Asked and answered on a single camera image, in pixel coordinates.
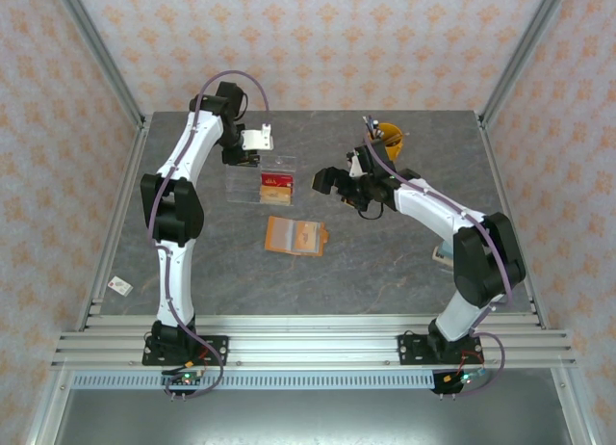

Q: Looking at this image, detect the small white printed card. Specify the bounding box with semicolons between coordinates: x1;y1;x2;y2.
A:
108;275;134;297

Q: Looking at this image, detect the aluminium frame corner post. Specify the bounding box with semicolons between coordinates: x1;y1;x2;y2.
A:
478;0;577;128
50;0;148;128

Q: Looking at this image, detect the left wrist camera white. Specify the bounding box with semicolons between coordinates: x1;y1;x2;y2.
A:
240;123;276;152

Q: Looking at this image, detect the clear acrylic card stand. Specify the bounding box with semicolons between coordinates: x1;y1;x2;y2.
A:
224;153;298;206

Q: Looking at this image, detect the aluminium mounting rail frame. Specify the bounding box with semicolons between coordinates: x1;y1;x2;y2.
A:
51;313;578;370

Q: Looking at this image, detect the orange leather card holder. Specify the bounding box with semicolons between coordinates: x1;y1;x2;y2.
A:
264;216;332;257

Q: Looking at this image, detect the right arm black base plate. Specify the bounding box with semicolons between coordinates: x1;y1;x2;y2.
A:
397;333;483;368

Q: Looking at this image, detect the aluminium lower frame rail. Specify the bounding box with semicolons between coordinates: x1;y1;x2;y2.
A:
551;367;596;445
26;367;73;445

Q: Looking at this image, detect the grey sheet metal panel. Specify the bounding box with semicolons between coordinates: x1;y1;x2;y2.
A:
52;389;578;445

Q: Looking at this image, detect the aluminium table side rail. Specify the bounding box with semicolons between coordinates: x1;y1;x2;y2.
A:
475;112;550;330
76;119;150;330

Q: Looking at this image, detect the yellow metal pen bucket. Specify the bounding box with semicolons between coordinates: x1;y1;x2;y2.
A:
368;121;404;162

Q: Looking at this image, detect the red card gold print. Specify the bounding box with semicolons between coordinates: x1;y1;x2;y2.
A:
260;172;296;188

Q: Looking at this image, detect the gold brown card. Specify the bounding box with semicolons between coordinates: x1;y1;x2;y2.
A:
259;184;295;206

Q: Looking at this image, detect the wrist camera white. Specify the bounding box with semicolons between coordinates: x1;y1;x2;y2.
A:
348;148;374;179
240;123;276;152

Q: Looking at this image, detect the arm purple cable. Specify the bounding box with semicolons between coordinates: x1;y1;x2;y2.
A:
365;144;514;399
146;69;270;401

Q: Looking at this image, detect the teal topped rectangular block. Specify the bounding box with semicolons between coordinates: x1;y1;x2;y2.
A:
432;242;456;269

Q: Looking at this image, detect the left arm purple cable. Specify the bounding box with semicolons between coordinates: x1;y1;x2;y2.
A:
146;69;270;401

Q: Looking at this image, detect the slotted grey cable duct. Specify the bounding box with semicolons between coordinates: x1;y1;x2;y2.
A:
70;370;447;392

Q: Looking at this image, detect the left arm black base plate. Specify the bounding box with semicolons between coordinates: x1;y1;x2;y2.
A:
141;335;230;368

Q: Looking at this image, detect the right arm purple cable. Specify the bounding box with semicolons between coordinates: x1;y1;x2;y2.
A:
365;144;514;399

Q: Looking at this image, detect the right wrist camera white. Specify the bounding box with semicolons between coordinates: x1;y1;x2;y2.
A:
348;148;374;179

